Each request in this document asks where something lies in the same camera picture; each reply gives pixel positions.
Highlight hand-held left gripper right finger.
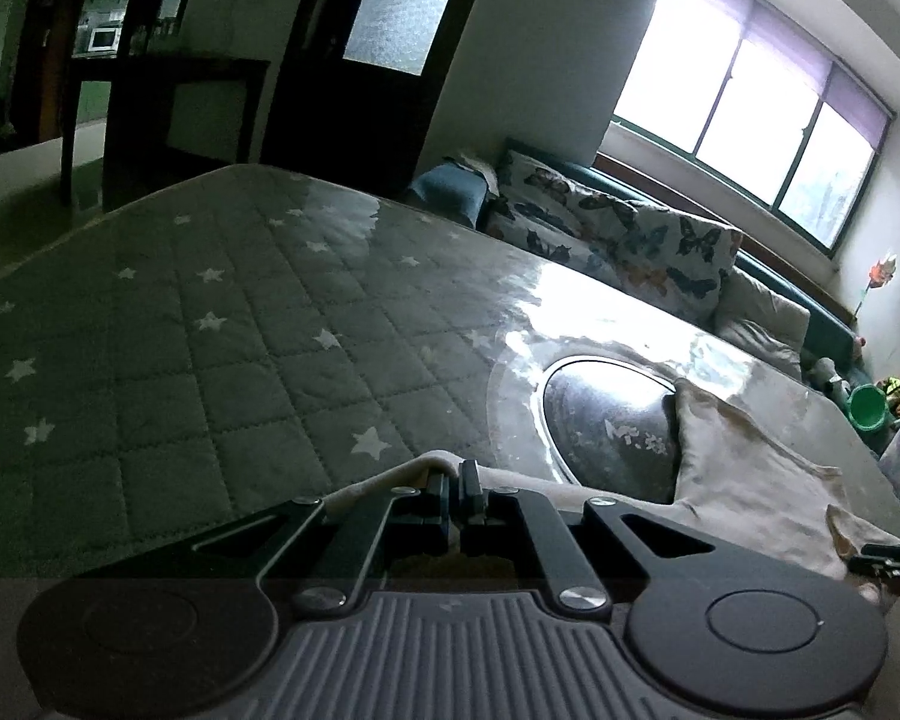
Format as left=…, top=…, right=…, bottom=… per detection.
left=457, top=461, right=725, bottom=614

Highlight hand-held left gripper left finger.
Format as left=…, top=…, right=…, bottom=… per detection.
left=191, top=465, right=452, bottom=612

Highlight beige garment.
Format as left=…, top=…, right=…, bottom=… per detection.
left=379, top=377, right=900, bottom=605

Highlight green plastic bucket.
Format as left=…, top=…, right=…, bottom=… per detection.
left=849, top=384, right=889, bottom=433

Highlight round black cooktop inset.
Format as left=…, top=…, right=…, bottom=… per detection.
left=540, top=356, right=683, bottom=505

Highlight grey stuffed toy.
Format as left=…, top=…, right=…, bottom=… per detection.
left=805, top=356, right=854, bottom=400

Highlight teal sofa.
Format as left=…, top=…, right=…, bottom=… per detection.
left=409, top=139, right=871, bottom=391

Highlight beige cushion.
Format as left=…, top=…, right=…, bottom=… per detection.
left=715, top=266, right=812, bottom=381

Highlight artificial flower on stem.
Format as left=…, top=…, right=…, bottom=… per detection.
left=855, top=253, right=900, bottom=317

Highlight butterfly print pillow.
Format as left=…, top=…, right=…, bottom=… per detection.
left=613, top=199, right=745, bottom=325
left=486, top=150, right=642, bottom=282

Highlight blue cushion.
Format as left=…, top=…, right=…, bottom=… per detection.
left=407, top=160, right=490, bottom=231

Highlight dark door with frosted glass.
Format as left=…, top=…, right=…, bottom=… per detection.
left=259, top=0, right=500, bottom=200

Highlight purple roller blind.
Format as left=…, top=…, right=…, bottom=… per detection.
left=664, top=0, right=895, bottom=155

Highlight large window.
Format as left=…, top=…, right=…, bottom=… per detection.
left=612, top=0, right=898, bottom=253

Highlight dark wooden side table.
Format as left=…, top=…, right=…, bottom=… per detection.
left=60, top=52, right=271, bottom=215

